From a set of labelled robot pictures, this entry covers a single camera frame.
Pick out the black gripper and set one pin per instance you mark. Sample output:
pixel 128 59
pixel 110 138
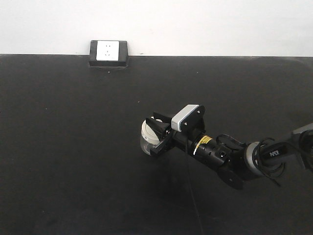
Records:
pixel 161 124

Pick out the glass jar with cream lid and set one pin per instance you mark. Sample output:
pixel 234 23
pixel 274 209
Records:
pixel 149 138

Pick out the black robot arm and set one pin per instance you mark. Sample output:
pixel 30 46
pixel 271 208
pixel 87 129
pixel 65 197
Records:
pixel 234 162

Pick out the black white power socket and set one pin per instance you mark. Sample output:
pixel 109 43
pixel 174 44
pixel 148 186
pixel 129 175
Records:
pixel 108 53

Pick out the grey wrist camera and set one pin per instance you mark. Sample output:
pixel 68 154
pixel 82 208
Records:
pixel 188 118

